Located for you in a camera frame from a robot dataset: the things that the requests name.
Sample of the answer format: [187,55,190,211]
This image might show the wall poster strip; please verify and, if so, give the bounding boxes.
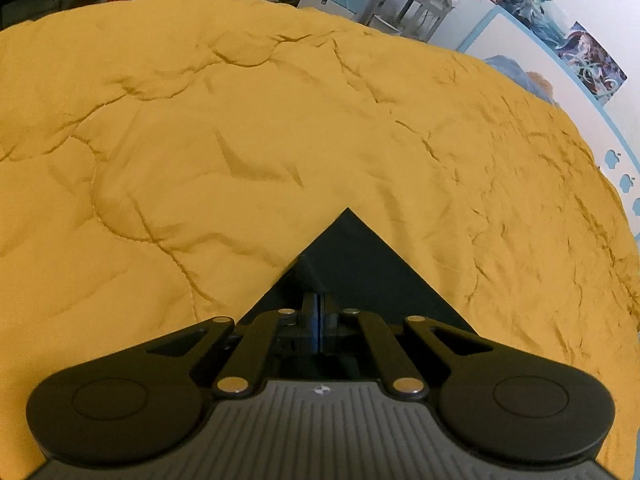
[439,0,628,107]

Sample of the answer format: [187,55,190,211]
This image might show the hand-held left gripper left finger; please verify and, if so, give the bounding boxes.
[147,292,320,397]

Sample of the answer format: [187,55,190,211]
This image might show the yellow quilted blanket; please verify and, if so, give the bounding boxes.
[0,0,640,480]

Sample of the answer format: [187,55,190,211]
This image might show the white and blue headboard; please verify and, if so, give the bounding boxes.
[455,7,640,246]

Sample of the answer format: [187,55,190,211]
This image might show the black pants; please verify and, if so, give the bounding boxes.
[235,207,482,361]

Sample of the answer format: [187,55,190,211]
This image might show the blue pillow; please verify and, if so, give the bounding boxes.
[484,54,558,107]

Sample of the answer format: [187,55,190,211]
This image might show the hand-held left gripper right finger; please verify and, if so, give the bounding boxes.
[320,294,493,398]

